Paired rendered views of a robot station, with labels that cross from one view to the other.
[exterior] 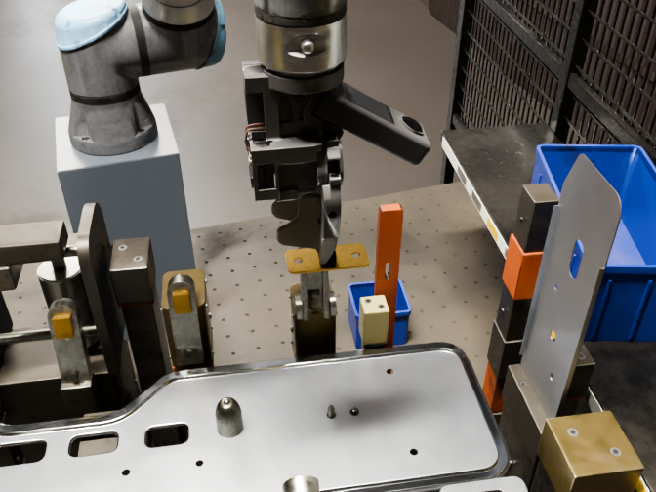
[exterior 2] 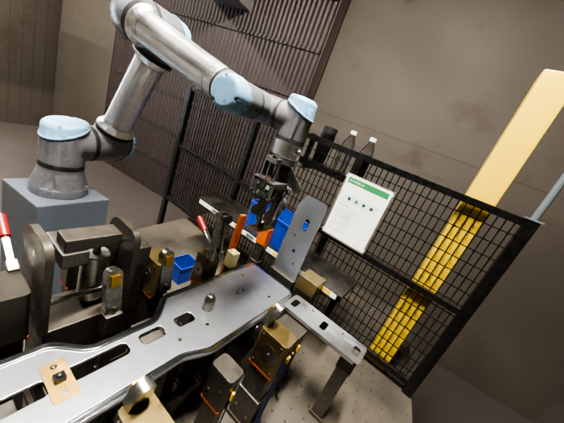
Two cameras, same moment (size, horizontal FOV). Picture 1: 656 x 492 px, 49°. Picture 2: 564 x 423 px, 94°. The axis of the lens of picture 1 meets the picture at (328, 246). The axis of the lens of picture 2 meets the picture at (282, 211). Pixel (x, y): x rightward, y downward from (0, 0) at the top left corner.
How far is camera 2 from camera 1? 0.58 m
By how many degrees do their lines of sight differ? 50
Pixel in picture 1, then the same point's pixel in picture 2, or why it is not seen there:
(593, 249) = (314, 221)
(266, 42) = (287, 148)
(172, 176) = (102, 211)
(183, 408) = (182, 307)
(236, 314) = not seen: hidden behind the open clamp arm
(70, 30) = (61, 130)
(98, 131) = (63, 185)
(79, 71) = (60, 153)
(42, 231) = (107, 229)
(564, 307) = (300, 240)
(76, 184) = (47, 214)
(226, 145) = not seen: outside the picture
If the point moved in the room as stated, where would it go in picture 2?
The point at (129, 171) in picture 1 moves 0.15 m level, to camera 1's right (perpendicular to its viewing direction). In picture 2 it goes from (80, 207) to (132, 208)
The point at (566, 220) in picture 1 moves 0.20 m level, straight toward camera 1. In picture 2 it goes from (300, 214) to (326, 242)
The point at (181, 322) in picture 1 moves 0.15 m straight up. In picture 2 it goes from (165, 270) to (177, 226)
